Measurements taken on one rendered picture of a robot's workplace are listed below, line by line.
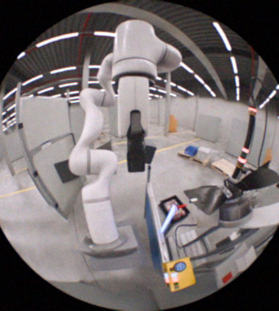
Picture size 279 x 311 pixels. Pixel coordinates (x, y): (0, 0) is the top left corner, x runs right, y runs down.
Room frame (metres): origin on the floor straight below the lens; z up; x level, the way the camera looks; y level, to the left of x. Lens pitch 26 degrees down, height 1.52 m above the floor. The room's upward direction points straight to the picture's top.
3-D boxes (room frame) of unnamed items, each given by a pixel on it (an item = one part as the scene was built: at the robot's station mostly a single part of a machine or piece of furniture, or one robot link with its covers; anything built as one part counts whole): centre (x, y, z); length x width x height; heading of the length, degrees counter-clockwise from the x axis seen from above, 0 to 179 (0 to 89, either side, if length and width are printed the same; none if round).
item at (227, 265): (-0.32, -0.65, 0.85); 0.36 x 0.24 x 0.03; 94
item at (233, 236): (-0.09, -0.74, 0.73); 0.15 x 0.09 x 0.22; 4
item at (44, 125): (1.03, 1.37, 1.10); 1.21 x 0.06 x 2.20; 4
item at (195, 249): (0.03, -0.64, 0.04); 0.62 x 0.45 x 0.08; 4
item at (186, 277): (-0.10, -0.16, 1.02); 0.16 x 0.10 x 0.11; 4
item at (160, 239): (0.30, -0.13, 0.82); 0.90 x 0.04 x 0.08; 4
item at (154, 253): (0.30, -0.13, 0.45); 0.82 x 0.02 x 0.66; 4
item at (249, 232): (-0.10, -0.65, 0.58); 0.09 x 0.05 x 1.15; 94
